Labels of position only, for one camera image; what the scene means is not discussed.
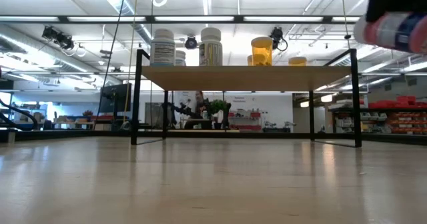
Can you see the wooden shelf black metal frame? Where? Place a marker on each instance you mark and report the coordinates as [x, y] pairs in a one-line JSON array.
[[247, 77]]

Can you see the storage shelving with red bins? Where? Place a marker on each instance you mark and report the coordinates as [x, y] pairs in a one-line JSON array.
[[383, 117]]

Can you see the background rack red bins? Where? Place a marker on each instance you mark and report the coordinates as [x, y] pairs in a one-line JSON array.
[[245, 120]]

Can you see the background black robot arm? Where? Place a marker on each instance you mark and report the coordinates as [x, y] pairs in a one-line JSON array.
[[181, 110]]

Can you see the small background potted plant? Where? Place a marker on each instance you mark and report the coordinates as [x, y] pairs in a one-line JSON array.
[[218, 106]]

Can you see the white supplement bottle blue band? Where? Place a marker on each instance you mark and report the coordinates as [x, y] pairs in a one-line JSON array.
[[162, 50]]

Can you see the black background monitor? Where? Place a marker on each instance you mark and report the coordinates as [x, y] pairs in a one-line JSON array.
[[116, 97]]

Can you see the white bottle blue label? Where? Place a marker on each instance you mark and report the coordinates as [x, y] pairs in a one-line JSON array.
[[180, 59]]

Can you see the white aspirin bottle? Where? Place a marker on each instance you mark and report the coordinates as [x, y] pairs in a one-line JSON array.
[[211, 50]]

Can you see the small orange pill vial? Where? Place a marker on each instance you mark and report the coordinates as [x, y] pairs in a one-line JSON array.
[[297, 61]]

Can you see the black metal table frame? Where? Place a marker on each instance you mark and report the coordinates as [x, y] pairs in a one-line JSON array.
[[66, 135]]

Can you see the person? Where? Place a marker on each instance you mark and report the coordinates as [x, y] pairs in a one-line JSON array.
[[200, 99]]

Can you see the round black ceiling device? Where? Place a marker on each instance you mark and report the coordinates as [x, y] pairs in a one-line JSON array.
[[191, 42]]

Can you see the pink bottle white cap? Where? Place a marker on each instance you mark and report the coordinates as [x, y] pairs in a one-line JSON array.
[[390, 32]]

